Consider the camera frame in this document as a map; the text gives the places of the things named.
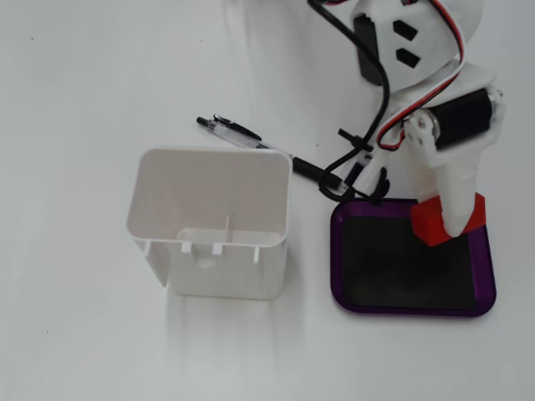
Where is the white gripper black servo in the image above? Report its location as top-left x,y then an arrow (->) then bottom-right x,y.
404,66 -> 507,234

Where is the red textured cube block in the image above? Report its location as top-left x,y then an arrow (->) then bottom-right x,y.
410,193 -> 487,247

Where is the white plastic box container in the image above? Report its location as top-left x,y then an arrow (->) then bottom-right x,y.
126,145 -> 293,302

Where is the black zip tie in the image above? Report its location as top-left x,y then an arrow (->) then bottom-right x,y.
337,128 -> 375,154

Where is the black pad in tray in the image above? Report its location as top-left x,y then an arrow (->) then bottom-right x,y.
341,215 -> 480,311

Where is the purple metal tray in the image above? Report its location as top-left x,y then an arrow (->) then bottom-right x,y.
329,198 -> 497,318

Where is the black clear ballpoint pen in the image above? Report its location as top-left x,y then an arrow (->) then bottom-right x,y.
196,114 -> 350,194

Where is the thick black cable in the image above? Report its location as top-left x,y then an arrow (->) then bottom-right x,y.
308,0 -> 394,200

